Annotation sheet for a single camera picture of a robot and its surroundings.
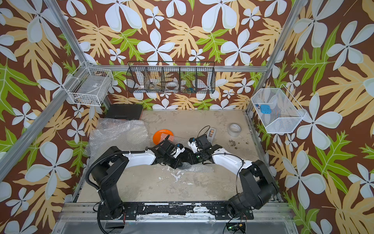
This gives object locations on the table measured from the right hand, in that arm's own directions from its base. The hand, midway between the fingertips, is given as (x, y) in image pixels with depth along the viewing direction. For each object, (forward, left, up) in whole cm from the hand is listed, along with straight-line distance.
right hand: (188, 158), depth 87 cm
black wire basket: (+48, +12, +26) cm, 56 cm away
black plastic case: (+44, +47, -4) cm, 64 cm away
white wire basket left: (+34, +59, +29) cm, 74 cm away
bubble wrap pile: (+19, +41, -2) cm, 45 cm away
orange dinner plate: (+19, +19, -2) cm, 28 cm away
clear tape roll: (+26, -35, -5) cm, 44 cm away
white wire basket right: (+20, -52, +21) cm, 60 cm away
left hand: (-1, +3, -5) cm, 6 cm away
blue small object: (+23, -47, +20) cm, 56 cm away
